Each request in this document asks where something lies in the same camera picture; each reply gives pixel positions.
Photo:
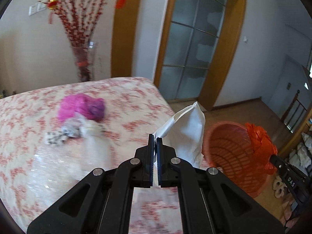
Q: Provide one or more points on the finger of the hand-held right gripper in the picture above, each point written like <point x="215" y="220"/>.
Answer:
<point x="280" y="164"/>

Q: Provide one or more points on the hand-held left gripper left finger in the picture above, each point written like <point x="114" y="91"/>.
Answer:
<point x="151" y="156"/>

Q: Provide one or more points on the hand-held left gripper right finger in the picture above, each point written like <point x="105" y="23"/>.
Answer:
<point x="159" y="156"/>

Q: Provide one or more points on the orange plastic bag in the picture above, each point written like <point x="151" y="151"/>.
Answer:
<point x="260" y="146"/>

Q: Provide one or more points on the white paper bag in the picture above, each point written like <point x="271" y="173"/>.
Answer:
<point x="187" y="131"/>

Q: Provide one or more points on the plastic wastebasket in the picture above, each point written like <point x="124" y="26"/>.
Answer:
<point x="229" y="156"/>

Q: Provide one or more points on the clear plastic bag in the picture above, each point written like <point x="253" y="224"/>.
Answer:
<point x="97" y="151"/>

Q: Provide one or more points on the orange bin liner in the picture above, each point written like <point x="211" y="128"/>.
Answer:
<point x="226" y="141"/>

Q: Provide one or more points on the purple plastic bag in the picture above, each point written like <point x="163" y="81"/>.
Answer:
<point x="96" y="109"/>

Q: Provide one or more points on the grey patterned plastic bag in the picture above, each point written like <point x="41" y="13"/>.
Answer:
<point x="68" y="131"/>

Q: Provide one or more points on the pink plastic bag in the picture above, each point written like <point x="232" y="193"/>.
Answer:
<point x="73" y="107"/>

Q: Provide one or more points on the beige fluffy slipper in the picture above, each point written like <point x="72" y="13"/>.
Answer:
<point x="277" y="189"/>

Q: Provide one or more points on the pink slipper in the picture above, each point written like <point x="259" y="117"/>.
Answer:
<point x="290" y="209"/>

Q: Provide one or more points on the metal storage rack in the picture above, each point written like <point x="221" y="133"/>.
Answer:
<point x="304" y="148"/>

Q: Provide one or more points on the floral tablecloth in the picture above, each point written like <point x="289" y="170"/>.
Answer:
<point x="36" y="175"/>

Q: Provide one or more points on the glass vase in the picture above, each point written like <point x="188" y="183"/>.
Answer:
<point x="82" y="61"/>

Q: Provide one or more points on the frosted glass door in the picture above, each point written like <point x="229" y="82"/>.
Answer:
<point x="190" y="41"/>

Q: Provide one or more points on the red berry branches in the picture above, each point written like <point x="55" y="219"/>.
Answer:
<point x="73" y="24"/>

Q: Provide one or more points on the small red lantern ornament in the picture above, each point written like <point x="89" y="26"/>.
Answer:
<point x="52" y="3"/>

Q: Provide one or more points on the wooden door frame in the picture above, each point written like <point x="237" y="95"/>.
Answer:
<point x="229" y="53"/>

